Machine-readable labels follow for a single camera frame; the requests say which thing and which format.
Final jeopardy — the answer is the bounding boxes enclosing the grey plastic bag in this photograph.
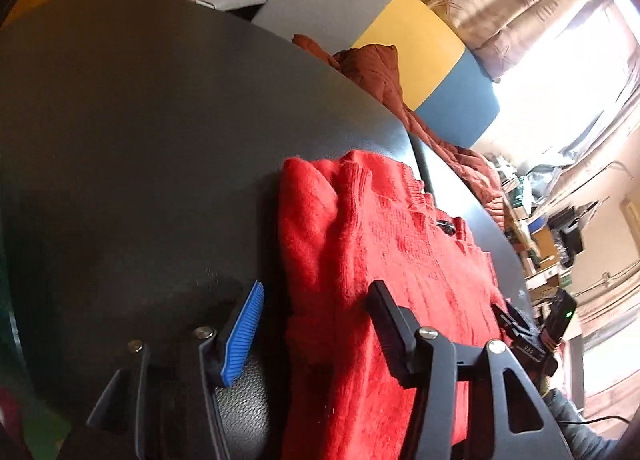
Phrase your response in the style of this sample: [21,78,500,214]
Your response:
[530,105,626,178]

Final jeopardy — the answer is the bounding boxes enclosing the black braided cable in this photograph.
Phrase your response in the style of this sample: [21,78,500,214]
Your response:
[559,416,632,430]

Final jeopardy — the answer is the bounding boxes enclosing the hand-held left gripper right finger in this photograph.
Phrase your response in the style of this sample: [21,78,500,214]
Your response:
[365,280,576,460]

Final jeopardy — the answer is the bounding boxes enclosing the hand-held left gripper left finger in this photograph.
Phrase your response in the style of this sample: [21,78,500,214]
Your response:
[87,281,265,460]

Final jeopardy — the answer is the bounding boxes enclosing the grey yellow blue sofa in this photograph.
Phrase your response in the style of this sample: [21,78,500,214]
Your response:
[195,0,501,148]

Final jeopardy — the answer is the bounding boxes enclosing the pale striped curtain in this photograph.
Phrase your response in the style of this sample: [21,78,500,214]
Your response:
[570,285,640,356]

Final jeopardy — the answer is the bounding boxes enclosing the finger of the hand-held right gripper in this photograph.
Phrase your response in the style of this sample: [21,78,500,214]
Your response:
[506,300,540,336]
[491,304,523,338]

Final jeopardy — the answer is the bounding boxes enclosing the cluttered wooden desk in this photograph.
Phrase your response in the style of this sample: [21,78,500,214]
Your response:
[500,155,566,286]

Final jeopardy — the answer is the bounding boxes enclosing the black monitor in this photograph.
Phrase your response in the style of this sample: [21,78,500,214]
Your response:
[547,207,586,254]

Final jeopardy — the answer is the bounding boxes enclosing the red knit sweater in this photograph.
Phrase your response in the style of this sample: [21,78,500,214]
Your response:
[277,149,511,460]

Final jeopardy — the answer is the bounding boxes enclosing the rust quilted jacket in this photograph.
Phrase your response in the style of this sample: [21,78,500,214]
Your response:
[291,34,511,231]

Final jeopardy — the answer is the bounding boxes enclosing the beige starfish print curtain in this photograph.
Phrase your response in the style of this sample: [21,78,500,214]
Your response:
[422,0,621,83]

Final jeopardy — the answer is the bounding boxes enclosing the bright window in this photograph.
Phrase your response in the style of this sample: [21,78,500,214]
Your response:
[492,0,640,141]

